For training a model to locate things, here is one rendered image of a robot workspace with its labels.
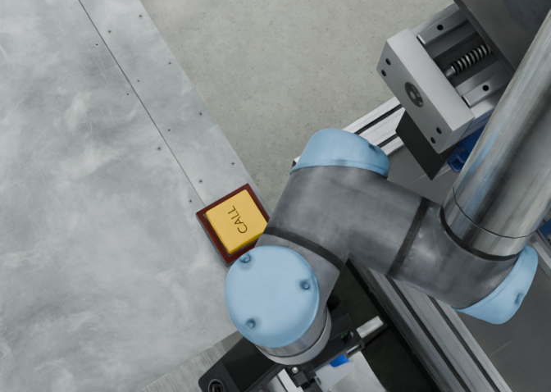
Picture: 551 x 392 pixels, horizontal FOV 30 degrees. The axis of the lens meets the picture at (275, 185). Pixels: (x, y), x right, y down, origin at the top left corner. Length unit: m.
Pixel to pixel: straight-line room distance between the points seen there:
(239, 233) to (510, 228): 0.55
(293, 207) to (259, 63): 1.43
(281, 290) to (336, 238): 0.07
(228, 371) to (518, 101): 0.43
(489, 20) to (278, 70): 1.12
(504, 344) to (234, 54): 0.85
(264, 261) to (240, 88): 1.45
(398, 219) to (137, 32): 0.67
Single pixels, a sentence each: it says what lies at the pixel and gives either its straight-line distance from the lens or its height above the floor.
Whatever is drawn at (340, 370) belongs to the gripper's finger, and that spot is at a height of 1.00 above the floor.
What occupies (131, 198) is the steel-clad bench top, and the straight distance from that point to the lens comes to 1.35.
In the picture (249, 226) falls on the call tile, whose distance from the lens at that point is 1.30.
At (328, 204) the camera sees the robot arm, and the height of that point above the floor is 1.28.
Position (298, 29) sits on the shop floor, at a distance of 2.31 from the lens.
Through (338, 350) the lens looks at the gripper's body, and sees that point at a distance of 1.02.
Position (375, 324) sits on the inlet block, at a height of 0.94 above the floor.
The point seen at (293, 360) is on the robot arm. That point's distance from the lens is 0.93.
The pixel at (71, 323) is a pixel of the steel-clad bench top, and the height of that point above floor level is 0.80.
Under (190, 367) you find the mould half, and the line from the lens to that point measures 1.22.
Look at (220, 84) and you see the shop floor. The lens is 2.26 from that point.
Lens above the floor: 2.10
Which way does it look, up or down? 74 degrees down
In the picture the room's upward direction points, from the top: 10 degrees clockwise
